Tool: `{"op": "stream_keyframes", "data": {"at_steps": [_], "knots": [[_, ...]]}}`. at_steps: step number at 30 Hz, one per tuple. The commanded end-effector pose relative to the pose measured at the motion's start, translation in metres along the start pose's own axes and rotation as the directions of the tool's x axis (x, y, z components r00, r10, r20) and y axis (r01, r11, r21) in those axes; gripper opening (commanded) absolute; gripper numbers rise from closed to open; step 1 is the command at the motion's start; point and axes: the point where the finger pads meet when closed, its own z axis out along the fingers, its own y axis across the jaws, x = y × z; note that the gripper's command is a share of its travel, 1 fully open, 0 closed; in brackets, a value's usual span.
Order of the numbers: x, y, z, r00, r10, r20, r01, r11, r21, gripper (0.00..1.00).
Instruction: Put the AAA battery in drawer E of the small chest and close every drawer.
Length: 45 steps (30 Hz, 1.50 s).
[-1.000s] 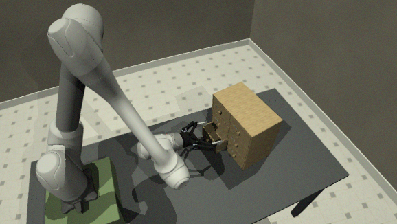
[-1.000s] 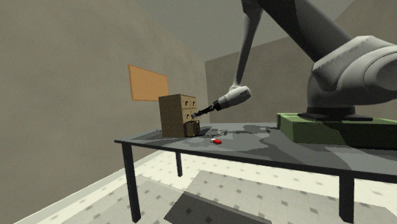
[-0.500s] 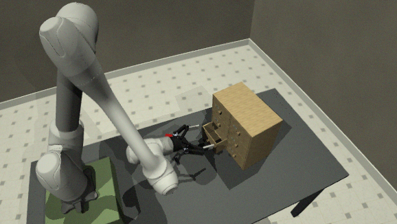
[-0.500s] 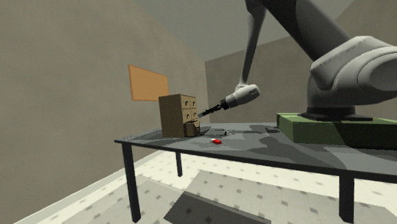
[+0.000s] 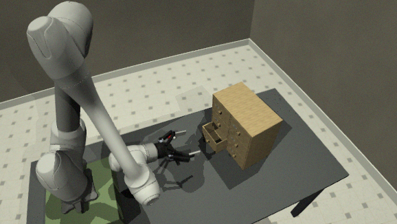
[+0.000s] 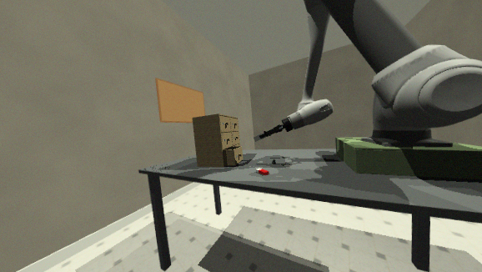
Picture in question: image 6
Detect small wooden chest of drawers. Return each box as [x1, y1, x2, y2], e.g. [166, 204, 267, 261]
[193, 113, 239, 167]

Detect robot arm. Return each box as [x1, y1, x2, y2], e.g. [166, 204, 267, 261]
[289, 0, 482, 147]

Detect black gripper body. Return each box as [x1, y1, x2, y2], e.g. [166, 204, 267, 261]
[282, 118, 293, 132]

